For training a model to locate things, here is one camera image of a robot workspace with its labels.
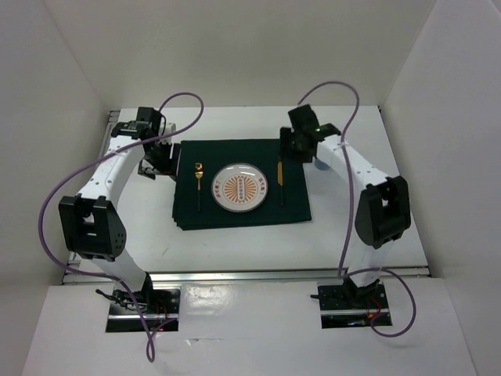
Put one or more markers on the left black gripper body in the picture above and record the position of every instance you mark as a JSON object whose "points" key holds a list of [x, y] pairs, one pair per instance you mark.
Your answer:
{"points": [[159, 157]]}

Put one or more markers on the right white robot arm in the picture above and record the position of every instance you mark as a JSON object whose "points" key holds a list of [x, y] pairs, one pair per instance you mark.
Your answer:
{"points": [[379, 210]]}

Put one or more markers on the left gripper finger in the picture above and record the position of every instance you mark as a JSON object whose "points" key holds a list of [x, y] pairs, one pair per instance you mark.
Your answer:
{"points": [[146, 170], [175, 156]]}

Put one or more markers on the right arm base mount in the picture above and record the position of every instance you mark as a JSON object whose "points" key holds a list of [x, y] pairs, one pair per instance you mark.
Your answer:
{"points": [[337, 310]]}

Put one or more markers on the blue plastic cup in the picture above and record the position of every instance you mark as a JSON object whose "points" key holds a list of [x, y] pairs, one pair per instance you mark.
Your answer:
{"points": [[321, 165]]}

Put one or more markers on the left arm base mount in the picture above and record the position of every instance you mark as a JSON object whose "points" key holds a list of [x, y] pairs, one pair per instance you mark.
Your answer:
{"points": [[160, 313]]}

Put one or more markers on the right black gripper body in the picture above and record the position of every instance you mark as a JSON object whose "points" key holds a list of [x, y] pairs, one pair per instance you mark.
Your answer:
{"points": [[305, 156]]}

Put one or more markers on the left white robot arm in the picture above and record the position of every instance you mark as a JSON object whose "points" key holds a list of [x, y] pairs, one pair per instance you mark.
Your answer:
{"points": [[91, 225]]}

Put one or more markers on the dark green cloth napkin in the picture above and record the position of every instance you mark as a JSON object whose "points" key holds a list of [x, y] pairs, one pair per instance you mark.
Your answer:
{"points": [[216, 154]]}

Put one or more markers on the orange sunburst patterned plate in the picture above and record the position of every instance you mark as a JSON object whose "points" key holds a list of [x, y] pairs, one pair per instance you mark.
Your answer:
{"points": [[239, 187]]}

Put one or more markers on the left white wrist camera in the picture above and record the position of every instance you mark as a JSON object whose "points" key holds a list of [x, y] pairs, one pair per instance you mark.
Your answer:
{"points": [[167, 128]]}

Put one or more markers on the gold knife black handle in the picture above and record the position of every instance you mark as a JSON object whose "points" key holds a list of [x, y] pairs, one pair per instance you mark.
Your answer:
{"points": [[280, 181]]}

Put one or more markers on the gold fork black handle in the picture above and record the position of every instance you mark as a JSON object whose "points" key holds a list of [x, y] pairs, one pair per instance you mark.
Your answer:
{"points": [[199, 173]]}

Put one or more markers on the aluminium table frame rail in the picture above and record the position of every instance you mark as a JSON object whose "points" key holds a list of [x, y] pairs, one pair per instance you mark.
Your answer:
{"points": [[287, 252]]}

